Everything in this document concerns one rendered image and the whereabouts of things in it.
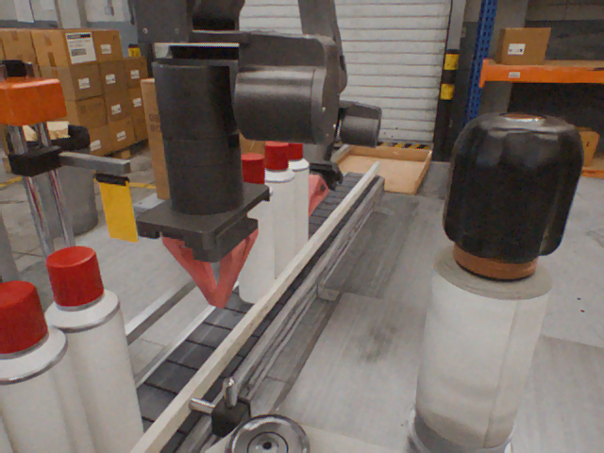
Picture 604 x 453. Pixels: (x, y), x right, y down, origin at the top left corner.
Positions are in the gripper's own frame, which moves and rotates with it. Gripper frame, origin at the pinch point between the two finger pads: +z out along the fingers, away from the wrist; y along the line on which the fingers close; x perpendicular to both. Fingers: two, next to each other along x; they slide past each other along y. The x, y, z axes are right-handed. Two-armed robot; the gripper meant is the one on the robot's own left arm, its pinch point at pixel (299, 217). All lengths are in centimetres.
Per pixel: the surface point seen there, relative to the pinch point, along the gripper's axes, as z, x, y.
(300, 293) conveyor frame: 12.7, -6.0, 5.2
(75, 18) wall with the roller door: -248, 253, -407
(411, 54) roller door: -243, 297, -45
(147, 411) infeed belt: 29.0, -26.4, -0.9
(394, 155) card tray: -41, 65, 2
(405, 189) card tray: -23, 45, 10
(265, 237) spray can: 7.5, -16.3, 2.3
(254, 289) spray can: 14.0, -12.4, 0.8
